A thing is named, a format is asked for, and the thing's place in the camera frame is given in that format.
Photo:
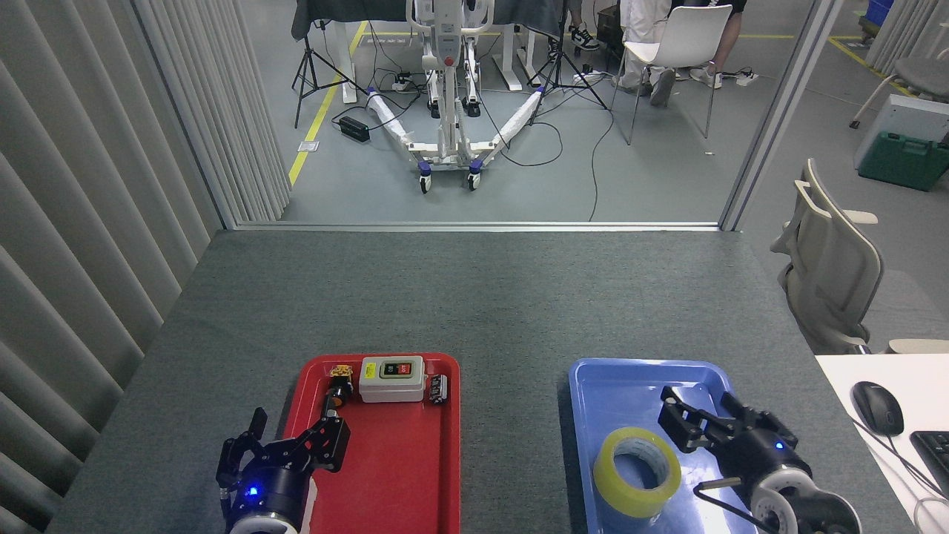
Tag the white desk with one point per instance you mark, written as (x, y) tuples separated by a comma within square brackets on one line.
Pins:
[(919, 393)]

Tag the silver post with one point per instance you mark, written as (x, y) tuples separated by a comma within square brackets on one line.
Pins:
[(778, 111)]

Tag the white plastic chair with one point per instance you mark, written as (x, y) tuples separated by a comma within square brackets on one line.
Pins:
[(689, 37)]

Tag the black tripod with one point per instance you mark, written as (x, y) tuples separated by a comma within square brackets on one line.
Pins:
[(308, 74), (557, 70)]

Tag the black orange push button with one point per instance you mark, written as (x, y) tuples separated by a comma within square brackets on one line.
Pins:
[(340, 386)]

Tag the desk with dark cloth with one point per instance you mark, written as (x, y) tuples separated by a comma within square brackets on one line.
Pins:
[(348, 9)]

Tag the blue plastic tray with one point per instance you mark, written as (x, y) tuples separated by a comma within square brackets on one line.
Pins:
[(623, 393)]

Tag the green plastic case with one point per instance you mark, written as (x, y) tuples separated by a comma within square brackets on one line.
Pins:
[(901, 159)]

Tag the white stand on wheels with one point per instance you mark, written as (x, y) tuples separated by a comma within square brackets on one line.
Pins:
[(447, 111)]

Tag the yellow tape roll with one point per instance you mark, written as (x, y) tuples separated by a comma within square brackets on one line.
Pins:
[(615, 497)]

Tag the white power strip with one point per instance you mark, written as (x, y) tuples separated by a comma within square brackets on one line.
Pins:
[(746, 78), (587, 74), (402, 84)]

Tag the black computer mouse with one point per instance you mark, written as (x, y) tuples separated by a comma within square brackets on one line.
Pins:
[(877, 408)]

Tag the grey vertical blind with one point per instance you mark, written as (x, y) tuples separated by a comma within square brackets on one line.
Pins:
[(74, 222)]

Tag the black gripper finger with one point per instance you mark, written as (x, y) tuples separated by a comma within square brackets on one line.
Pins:
[(689, 426), (326, 445), (233, 460), (752, 417)]

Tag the black power adapter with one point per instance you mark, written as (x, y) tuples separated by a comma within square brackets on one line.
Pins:
[(354, 130)]

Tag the grey chair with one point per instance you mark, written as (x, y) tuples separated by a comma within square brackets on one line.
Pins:
[(923, 74)]

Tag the person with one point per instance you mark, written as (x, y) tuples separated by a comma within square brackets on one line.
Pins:
[(643, 44), (584, 37)]

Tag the black keyboard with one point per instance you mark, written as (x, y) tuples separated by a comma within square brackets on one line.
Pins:
[(934, 460)]

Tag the grey two-button switch box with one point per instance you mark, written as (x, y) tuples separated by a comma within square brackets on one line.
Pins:
[(391, 387)]

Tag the beige office chair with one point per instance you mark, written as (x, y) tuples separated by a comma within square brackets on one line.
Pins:
[(830, 274)]

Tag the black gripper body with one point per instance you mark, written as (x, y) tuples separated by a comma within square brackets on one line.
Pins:
[(767, 449), (267, 486)]

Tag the white circuit breaker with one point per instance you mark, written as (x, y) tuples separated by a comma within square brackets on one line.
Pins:
[(311, 504)]

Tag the red plastic tray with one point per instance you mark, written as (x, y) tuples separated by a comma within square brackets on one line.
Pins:
[(400, 460)]

